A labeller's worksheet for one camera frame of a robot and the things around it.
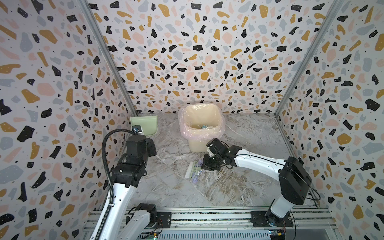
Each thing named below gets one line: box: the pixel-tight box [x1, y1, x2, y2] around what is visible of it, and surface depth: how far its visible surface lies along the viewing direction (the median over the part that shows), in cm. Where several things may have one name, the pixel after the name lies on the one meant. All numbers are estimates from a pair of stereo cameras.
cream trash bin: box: [180, 103, 223, 153], surface depth 90 cm
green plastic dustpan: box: [130, 114, 158, 137], surface depth 76 cm
